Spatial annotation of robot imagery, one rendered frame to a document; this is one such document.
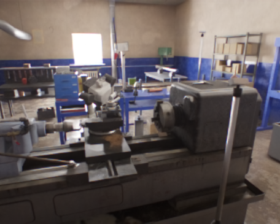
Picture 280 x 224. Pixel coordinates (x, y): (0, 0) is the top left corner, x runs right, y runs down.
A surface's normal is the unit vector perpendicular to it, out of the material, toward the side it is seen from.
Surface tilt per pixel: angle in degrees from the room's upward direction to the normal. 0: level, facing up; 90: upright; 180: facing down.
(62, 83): 90
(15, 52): 90
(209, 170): 90
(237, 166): 90
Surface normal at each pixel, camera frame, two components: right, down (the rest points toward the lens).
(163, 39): 0.28, 0.29
